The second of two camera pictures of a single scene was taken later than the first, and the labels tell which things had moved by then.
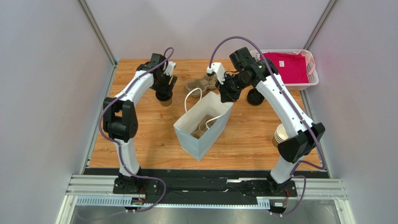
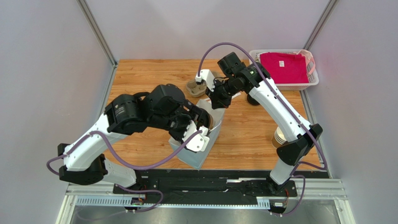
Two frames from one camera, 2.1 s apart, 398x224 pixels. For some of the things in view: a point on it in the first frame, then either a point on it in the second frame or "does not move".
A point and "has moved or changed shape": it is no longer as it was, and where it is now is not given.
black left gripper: [166, 87] → [197, 113]
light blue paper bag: [210, 105] has moved or changed shape
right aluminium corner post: [325, 18] does not move
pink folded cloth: [291, 67] does not move
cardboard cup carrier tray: [208, 82] does not move
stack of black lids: [254, 97] does not move
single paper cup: [166, 103] has moved or changed shape
